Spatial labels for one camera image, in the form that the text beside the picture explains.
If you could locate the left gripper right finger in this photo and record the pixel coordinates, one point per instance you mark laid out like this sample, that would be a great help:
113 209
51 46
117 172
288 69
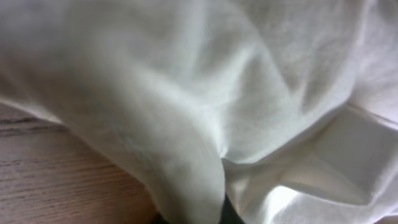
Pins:
228 214

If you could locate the white printed t-shirt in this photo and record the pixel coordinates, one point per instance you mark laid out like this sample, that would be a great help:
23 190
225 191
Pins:
288 109

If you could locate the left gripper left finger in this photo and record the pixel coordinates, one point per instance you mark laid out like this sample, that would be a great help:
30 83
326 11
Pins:
158 219

